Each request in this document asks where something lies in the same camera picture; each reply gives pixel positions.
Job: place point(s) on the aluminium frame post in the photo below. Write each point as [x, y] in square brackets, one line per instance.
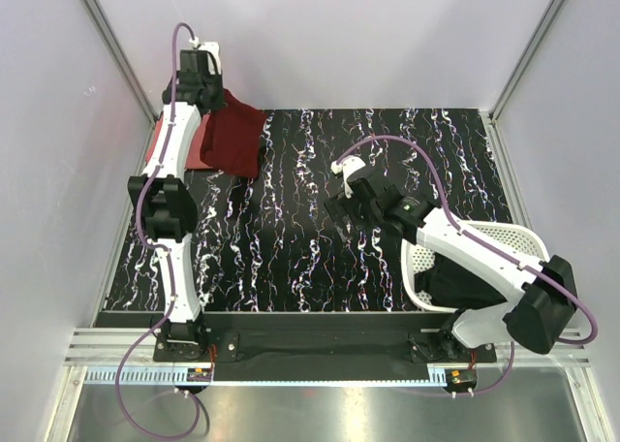
[104, 29]
[551, 12]

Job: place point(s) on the dark red t shirt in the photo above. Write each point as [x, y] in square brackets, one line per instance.
[232, 139]

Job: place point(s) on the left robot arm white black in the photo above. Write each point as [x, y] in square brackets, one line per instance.
[166, 214]

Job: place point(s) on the left aluminium frame post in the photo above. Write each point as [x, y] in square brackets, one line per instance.
[104, 29]

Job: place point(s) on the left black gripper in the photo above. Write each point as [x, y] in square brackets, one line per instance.
[217, 104]

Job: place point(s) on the right aluminium frame post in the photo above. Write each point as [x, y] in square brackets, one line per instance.
[551, 12]

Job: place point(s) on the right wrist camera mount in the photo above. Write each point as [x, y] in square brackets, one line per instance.
[346, 168]

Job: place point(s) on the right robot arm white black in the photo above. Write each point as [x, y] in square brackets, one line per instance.
[537, 297]

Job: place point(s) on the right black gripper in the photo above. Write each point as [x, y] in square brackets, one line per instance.
[343, 206]

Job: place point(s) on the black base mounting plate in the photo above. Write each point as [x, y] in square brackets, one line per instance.
[354, 344]

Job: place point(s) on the white plastic laundry basket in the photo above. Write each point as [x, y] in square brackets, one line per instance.
[513, 238]

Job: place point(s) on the black garment in basket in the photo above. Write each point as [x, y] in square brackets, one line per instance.
[450, 285]

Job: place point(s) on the white slotted cable duct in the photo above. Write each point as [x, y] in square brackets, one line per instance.
[221, 376]

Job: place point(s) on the folded pink t shirt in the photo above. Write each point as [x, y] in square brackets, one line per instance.
[194, 160]

